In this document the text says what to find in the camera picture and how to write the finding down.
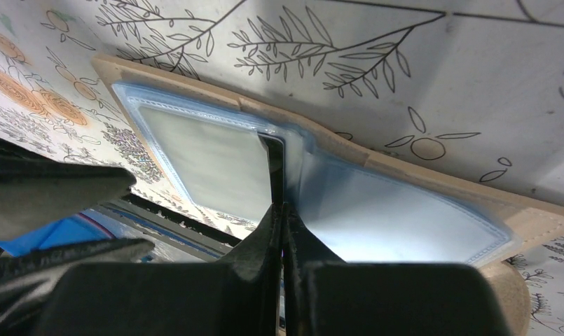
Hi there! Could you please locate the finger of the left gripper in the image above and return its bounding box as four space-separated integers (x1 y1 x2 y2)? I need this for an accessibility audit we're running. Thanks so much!
0 238 155 335
0 156 136 240

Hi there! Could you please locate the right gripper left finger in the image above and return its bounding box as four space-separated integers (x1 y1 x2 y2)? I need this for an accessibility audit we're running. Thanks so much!
33 204 282 335

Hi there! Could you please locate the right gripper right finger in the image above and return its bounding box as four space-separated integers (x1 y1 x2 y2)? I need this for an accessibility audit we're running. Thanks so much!
281 203 510 335

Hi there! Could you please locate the tan card holder wallet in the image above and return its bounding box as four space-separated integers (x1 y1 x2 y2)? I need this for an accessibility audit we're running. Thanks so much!
91 53 564 336

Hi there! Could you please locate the single black credit card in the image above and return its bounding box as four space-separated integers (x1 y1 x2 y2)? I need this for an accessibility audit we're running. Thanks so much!
258 133 286 204

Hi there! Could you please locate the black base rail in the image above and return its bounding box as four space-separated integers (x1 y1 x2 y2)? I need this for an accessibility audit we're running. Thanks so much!
88 194 241 263

